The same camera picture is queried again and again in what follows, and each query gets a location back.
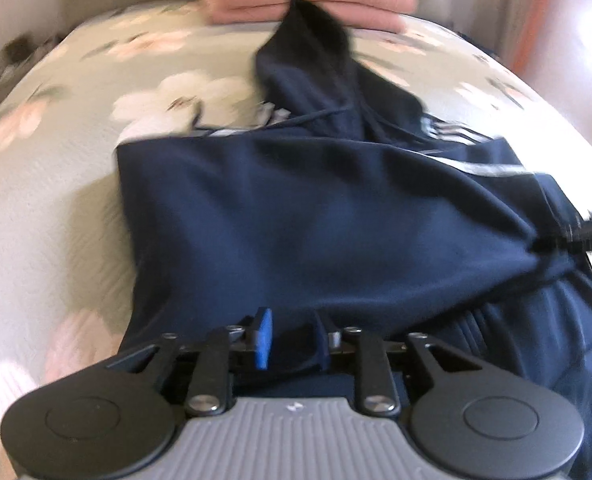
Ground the floral green bedspread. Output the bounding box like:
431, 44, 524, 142
0, 1, 592, 480

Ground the orange fabric strip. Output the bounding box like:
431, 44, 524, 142
512, 0, 566, 77

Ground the navy blue hoodie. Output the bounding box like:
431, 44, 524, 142
115, 0, 592, 411

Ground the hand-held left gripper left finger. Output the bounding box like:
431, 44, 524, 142
107, 307, 275, 417

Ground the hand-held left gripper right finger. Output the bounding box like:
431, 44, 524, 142
313, 310, 477, 417

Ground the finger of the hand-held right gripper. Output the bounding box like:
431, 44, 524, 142
532, 207, 592, 260

